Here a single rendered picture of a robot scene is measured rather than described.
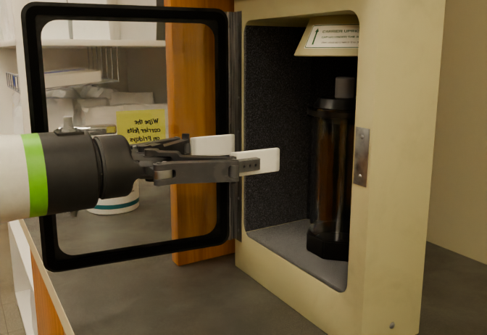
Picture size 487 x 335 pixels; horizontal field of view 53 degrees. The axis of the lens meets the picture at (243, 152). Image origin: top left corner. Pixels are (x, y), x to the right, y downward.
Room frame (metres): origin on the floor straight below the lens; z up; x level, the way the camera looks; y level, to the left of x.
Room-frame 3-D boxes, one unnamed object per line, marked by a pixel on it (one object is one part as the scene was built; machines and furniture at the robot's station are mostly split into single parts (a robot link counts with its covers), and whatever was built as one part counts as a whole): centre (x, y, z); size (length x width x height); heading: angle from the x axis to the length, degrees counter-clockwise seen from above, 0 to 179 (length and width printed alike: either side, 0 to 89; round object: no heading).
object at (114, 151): (0.57, 0.14, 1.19); 0.09 x 0.08 x 0.07; 120
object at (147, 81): (0.75, 0.17, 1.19); 0.30 x 0.01 x 0.40; 113
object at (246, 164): (0.56, 0.00, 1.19); 0.05 x 0.03 x 0.01; 120
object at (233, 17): (0.81, 0.02, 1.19); 0.03 x 0.02 x 0.39; 31
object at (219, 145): (0.70, 0.04, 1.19); 0.07 x 0.01 x 0.03; 120
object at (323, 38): (0.72, -0.16, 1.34); 0.18 x 0.18 x 0.05
